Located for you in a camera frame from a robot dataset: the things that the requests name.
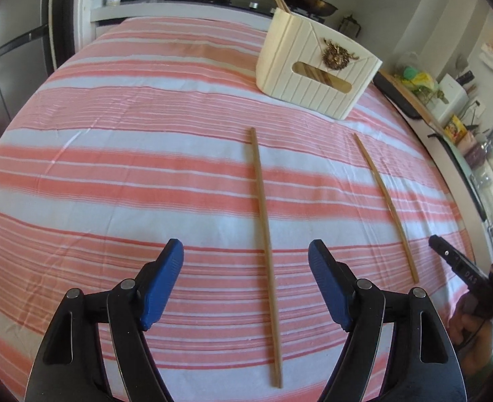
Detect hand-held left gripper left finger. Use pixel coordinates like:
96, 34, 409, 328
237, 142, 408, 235
24, 238, 185, 402

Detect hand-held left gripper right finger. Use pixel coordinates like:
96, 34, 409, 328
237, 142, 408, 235
308, 239, 469, 402

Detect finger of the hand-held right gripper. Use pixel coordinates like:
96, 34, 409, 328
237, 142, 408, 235
428, 235, 483, 281

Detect cream utensil holder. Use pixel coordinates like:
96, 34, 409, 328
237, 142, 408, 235
256, 8, 383, 121

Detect person's right hand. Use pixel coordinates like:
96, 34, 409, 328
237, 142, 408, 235
447, 293, 493, 377

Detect pale green cutting board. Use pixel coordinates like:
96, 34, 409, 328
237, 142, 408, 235
428, 132, 488, 222

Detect purple soap dispenser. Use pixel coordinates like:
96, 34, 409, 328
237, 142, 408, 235
464, 138, 492, 169

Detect pink striped tablecloth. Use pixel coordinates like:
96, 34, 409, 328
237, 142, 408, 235
0, 16, 487, 402

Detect yellow packet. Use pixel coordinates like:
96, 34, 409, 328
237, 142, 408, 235
444, 115, 468, 143

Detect wooden cutting board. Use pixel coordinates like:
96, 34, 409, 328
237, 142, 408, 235
391, 74, 447, 135

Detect white knife block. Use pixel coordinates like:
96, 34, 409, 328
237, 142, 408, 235
436, 71, 470, 123

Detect plastic bag yellow green contents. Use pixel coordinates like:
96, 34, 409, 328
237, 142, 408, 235
395, 51, 439, 103

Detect glass french press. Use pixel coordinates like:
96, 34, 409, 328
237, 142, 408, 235
340, 14, 362, 39

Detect grey refrigerator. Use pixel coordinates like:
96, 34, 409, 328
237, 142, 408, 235
0, 0, 59, 135

